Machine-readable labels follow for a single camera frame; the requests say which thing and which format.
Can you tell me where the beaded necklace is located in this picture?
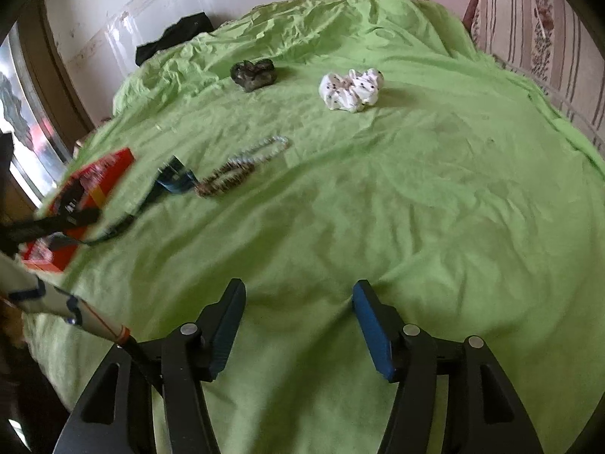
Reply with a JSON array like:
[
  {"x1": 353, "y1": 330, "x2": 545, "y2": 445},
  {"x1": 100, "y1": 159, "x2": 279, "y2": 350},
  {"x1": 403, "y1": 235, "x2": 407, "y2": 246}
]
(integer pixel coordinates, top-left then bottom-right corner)
[{"x1": 195, "y1": 135, "x2": 290, "y2": 198}]

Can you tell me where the white polka dot scrunchie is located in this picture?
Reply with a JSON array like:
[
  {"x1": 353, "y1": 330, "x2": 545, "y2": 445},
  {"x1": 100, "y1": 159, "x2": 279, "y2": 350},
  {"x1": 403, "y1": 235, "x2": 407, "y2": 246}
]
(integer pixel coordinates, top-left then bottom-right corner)
[{"x1": 318, "y1": 68, "x2": 383, "y2": 113}]

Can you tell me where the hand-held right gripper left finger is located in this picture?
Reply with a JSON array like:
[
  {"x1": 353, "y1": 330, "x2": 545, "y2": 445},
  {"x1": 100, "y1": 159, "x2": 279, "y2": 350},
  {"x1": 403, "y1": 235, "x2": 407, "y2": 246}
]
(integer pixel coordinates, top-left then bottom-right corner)
[{"x1": 52, "y1": 278, "x2": 247, "y2": 454}]

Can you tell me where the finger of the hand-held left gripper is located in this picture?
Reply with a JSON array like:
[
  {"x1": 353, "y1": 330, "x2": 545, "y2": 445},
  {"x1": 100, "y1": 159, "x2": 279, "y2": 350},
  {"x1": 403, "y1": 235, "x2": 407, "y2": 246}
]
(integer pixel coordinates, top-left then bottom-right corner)
[
  {"x1": 87, "y1": 176, "x2": 198, "y2": 247},
  {"x1": 154, "y1": 155, "x2": 191, "y2": 179}
]

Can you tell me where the wooden framed window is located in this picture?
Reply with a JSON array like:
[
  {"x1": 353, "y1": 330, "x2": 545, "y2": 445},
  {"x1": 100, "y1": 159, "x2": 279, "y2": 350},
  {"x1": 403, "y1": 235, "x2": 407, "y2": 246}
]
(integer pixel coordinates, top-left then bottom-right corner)
[{"x1": 0, "y1": 0, "x2": 95, "y2": 209}]

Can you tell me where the dark green scrunchie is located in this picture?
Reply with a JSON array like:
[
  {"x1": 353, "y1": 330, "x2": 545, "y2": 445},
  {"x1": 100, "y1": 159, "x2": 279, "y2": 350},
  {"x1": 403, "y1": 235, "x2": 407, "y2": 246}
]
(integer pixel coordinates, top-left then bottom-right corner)
[{"x1": 230, "y1": 58, "x2": 277, "y2": 93}]

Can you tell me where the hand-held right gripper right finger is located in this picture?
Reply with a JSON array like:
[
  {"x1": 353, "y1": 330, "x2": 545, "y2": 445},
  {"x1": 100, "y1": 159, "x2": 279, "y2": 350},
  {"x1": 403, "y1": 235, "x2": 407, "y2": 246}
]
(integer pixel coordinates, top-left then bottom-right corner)
[{"x1": 352, "y1": 279, "x2": 544, "y2": 454}]

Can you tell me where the black cloth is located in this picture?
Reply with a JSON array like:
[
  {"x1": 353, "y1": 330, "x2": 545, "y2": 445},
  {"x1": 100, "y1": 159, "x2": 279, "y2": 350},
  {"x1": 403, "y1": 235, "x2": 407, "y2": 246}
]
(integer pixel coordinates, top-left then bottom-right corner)
[{"x1": 135, "y1": 12, "x2": 213, "y2": 67}]

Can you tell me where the pink bed cover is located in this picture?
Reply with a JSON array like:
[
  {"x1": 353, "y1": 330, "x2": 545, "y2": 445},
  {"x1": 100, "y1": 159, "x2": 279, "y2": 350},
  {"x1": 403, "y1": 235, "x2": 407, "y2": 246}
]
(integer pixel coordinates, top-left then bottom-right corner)
[{"x1": 423, "y1": 0, "x2": 487, "y2": 26}]

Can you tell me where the red box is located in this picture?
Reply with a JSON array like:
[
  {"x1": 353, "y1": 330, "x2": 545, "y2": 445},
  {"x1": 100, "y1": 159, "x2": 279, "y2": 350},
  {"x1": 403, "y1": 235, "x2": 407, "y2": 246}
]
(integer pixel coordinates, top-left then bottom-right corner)
[{"x1": 21, "y1": 148, "x2": 135, "y2": 272}]

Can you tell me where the green bed sheet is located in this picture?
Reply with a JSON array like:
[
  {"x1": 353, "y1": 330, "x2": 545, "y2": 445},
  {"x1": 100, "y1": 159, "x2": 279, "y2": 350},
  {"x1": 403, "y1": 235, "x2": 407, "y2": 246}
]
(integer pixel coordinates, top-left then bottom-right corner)
[{"x1": 23, "y1": 0, "x2": 605, "y2": 454}]

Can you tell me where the striped floral sofa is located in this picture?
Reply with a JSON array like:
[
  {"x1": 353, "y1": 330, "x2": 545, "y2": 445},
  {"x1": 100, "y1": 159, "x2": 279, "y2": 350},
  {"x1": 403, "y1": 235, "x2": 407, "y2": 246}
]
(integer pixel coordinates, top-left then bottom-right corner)
[{"x1": 470, "y1": 0, "x2": 605, "y2": 152}]

